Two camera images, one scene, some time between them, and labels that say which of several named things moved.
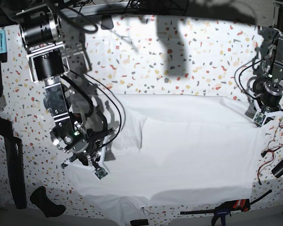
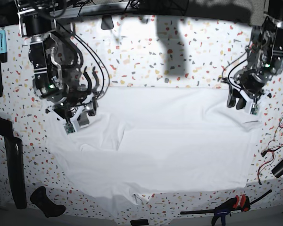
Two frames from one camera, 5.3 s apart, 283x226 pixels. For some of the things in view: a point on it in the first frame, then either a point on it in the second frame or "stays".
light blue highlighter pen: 3,47 stays
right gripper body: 270,113 to 253,90
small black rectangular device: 140,222 stays
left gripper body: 92,157 to 77,110
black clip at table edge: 107,22 stays
